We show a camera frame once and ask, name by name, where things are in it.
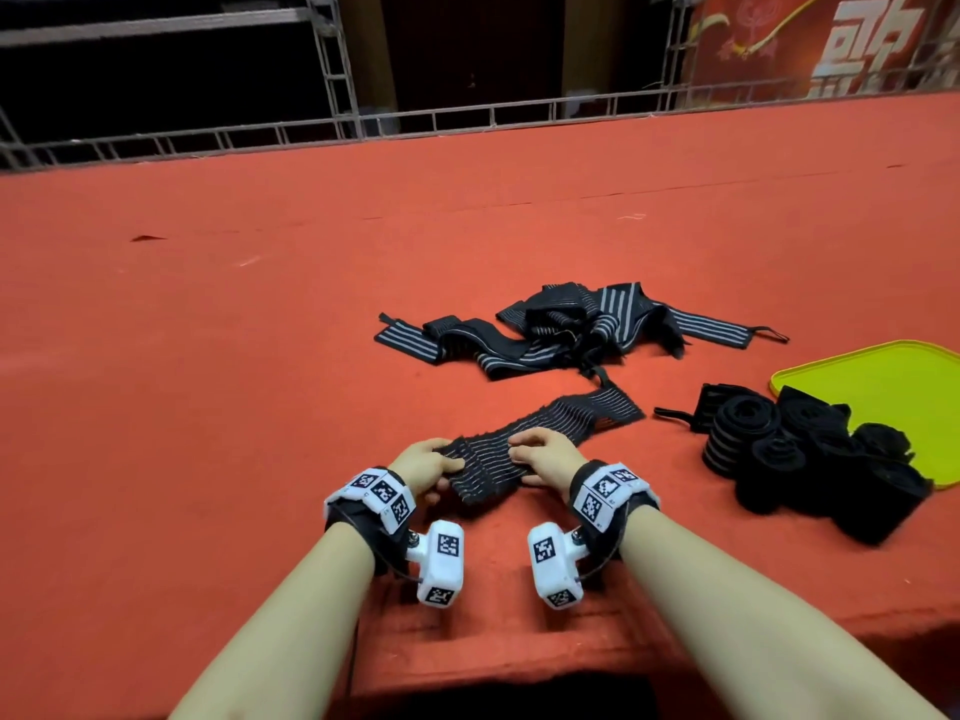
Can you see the person's right hand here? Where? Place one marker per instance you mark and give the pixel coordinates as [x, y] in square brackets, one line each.
[555, 458]

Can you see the person's left hand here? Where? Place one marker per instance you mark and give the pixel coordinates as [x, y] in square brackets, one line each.
[418, 470]

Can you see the person's left thumb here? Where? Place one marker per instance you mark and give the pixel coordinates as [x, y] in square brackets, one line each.
[448, 466]

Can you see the person's right thumb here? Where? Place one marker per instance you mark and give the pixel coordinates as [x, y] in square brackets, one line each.
[523, 460]

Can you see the black striped elastic wrist wrap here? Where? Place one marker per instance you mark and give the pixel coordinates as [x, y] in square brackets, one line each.
[712, 327]
[442, 341]
[577, 314]
[529, 428]

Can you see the person's right forearm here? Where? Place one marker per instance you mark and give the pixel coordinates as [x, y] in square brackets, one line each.
[742, 629]

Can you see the person's left forearm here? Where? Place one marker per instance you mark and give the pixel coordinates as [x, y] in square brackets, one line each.
[292, 629]

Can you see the left wrist tracker with markers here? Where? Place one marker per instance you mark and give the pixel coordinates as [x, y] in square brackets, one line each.
[439, 562]

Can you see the wrist tracker with markers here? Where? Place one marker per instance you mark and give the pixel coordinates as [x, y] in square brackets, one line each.
[439, 562]
[551, 566]

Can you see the right wrist tracker with markers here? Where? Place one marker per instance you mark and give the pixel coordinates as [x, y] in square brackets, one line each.
[551, 566]

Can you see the pile of rolled black wraps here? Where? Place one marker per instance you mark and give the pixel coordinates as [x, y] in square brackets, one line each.
[810, 461]

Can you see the lime green plastic tray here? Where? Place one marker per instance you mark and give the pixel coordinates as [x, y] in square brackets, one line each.
[892, 393]

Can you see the red banner with white print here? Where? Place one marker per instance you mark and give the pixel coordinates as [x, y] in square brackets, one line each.
[772, 44]

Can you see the grey metal truss frame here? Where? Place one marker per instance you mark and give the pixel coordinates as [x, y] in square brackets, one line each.
[334, 67]

